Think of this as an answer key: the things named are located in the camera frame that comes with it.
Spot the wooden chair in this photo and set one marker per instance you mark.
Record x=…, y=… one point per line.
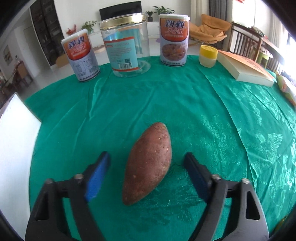
x=244, y=41

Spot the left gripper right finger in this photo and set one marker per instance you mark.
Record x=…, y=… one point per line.
x=246, y=219

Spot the white snack bag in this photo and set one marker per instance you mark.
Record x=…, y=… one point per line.
x=287, y=88

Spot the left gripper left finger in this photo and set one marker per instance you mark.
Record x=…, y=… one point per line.
x=62, y=204

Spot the black television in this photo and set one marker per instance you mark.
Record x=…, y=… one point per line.
x=120, y=10

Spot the porridge can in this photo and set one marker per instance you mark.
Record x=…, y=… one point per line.
x=174, y=36
x=81, y=56

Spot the small yellow lidded jar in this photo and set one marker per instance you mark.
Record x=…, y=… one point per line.
x=208, y=56

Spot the orange lounge chair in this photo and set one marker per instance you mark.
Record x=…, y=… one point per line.
x=211, y=31

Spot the white sofa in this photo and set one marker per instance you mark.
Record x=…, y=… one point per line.
x=19, y=131

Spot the green potted plant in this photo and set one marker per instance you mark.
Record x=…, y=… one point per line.
x=163, y=10

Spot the reddish sweet potato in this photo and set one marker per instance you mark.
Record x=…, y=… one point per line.
x=148, y=163

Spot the clear plastic jar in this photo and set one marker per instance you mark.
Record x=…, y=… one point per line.
x=127, y=44

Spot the green tablecloth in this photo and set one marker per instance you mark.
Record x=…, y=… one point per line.
x=147, y=124

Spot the orange cover book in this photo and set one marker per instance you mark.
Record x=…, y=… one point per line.
x=244, y=69

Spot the right porridge can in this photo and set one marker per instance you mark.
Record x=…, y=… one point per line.
x=174, y=36

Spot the dark bookshelf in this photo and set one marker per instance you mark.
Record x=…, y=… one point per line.
x=47, y=28

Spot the left porridge can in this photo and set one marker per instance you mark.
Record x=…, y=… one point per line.
x=81, y=56

